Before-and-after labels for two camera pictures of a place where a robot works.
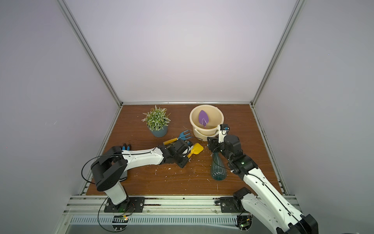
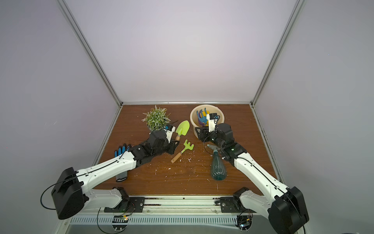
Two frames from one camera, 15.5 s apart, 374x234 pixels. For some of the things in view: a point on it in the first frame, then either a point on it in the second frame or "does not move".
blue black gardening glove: (125, 147) does not move
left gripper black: (182, 165) to (172, 146)
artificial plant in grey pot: (157, 120) does not move
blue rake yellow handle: (182, 137) to (202, 119)
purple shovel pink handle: (203, 117) does not move
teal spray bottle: (218, 166) does not move
